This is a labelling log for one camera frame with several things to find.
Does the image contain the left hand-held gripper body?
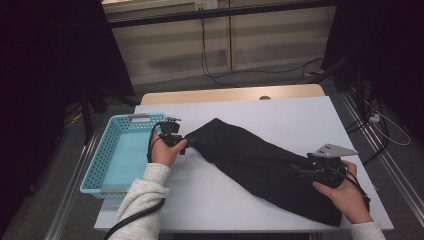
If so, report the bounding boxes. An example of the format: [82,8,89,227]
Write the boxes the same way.
[158,116,188,156]

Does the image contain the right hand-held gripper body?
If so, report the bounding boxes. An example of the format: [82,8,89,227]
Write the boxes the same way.
[299,143,359,190]

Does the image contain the black pants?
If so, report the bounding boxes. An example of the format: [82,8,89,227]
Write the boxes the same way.
[183,117,344,227]

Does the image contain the light blue plastic basket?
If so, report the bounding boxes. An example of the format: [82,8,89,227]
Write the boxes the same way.
[79,113,170,200]

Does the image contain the person's left hand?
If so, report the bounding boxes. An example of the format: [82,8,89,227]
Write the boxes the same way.
[150,131,189,169]

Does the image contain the person's right hand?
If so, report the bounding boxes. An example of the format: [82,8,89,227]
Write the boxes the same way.
[312,160,373,224]

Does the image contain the light wooden table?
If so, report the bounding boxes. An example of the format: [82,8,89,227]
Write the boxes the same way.
[139,83,326,106]

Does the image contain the white table cover board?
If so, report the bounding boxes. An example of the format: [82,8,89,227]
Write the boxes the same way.
[94,95,395,233]

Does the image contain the black metal stand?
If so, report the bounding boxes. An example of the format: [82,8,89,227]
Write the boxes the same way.
[79,86,141,146]
[308,56,368,114]

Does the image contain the black metal beam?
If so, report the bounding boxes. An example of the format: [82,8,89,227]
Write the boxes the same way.
[108,0,338,29]

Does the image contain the black curtain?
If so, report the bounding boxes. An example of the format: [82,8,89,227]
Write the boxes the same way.
[0,0,136,231]
[321,0,424,141]

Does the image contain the right hand-held gripper black cable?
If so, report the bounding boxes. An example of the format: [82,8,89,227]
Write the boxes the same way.
[339,169,372,213]

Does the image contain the hand-held gripper black cable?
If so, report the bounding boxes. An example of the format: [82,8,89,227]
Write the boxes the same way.
[339,169,372,213]
[102,121,167,240]

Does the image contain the black floor cable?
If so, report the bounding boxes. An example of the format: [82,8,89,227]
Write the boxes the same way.
[344,96,391,167]

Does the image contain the aluminium floor rail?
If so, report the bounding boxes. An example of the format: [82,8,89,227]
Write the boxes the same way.
[44,131,101,240]
[339,91,424,218]

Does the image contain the white floor cable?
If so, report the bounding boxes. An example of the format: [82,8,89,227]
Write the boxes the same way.
[364,99,412,147]

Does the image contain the black hanging wall cable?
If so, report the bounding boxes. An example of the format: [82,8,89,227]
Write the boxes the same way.
[199,18,324,88]

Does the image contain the left hand-held gripper black cable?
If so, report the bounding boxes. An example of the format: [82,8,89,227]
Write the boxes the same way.
[102,121,167,240]

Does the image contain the white wall socket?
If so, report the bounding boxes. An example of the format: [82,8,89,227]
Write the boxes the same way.
[194,0,218,10]

